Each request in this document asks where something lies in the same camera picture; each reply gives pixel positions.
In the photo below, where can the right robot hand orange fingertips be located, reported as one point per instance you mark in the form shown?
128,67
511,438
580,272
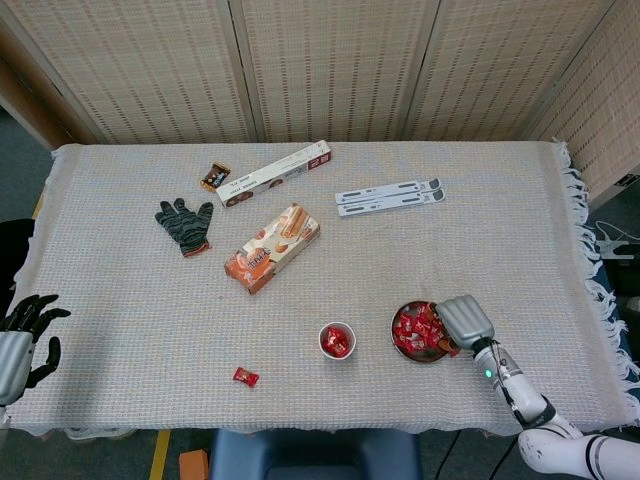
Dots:
465,322

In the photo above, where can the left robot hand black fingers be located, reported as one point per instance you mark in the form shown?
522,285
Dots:
22,320

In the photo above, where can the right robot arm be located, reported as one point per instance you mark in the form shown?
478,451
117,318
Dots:
525,395

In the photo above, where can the round steel plate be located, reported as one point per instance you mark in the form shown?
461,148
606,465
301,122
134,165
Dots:
422,356

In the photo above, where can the dark clothed person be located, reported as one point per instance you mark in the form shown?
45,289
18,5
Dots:
12,250

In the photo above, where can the white paper cup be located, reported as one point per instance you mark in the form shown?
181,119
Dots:
352,341

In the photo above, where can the beige woven tablecloth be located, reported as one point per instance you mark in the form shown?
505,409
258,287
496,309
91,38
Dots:
150,325

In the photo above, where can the folded white laptop stand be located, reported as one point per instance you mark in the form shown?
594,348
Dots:
385,197

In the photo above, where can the grey knit glove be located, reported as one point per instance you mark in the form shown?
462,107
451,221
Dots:
185,227

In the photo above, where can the blue padded seat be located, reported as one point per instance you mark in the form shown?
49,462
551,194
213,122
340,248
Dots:
315,455

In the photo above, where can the orange biscuit box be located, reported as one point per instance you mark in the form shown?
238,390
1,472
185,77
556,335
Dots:
270,250

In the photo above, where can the orange block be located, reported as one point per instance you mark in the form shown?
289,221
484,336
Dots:
194,465

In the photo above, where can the brown chocolate wrapper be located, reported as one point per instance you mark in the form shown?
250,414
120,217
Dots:
215,176

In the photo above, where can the long white cookie box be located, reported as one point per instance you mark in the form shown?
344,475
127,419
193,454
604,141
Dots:
270,175

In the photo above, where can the bamboo folding screen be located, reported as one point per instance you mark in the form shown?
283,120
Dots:
150,65

